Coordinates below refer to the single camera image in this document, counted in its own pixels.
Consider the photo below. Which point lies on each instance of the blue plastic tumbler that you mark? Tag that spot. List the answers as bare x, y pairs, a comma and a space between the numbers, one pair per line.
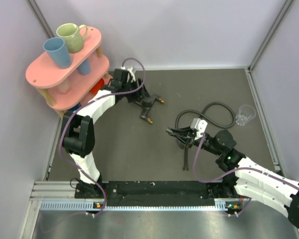
57, 50

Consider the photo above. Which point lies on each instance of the black fitting with brass connectors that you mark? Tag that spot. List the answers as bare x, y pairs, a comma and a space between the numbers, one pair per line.
146, 104

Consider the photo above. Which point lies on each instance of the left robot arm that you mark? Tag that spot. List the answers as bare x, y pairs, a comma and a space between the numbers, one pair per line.
78, 136

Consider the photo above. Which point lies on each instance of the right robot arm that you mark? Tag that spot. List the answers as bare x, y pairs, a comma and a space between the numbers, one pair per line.
248, 178

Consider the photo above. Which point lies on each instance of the clear plastic cup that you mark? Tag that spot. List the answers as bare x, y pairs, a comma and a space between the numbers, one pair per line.
245, 114

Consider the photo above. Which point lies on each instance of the pink three-tier shelf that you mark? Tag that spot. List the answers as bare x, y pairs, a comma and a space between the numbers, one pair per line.
44, 75

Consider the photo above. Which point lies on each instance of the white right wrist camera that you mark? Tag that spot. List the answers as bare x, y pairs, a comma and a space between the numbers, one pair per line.
199, 125

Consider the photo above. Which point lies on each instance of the orange bowl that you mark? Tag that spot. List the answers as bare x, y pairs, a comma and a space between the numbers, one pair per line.
97, 87

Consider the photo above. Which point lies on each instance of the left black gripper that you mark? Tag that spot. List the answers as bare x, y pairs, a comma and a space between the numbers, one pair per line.
138, 94

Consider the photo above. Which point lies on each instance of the grey slotted cable duct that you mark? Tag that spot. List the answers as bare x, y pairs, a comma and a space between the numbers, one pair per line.
95, 205

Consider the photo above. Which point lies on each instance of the dark blue cup bottom shelf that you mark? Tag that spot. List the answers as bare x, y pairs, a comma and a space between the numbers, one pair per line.
74, 108

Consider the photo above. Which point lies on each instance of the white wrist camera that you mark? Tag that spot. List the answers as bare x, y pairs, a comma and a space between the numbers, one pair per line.
199, 125
131, 74

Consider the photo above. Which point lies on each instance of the translucent pink cup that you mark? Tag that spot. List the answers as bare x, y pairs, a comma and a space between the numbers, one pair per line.
64, 87

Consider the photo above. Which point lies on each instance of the small blue cup middle shelf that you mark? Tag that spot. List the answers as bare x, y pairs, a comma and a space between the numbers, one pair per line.
84, 67

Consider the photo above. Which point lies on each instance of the green ceramic mug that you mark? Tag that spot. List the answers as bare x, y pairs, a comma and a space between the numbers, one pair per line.
73, 35

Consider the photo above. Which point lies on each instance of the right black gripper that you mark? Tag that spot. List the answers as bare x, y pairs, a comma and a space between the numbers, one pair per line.
186, 135

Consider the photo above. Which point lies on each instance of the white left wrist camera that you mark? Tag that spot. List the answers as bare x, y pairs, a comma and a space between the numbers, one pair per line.
131, 74

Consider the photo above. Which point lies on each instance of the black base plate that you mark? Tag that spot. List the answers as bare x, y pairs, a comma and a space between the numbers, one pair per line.
165, 193

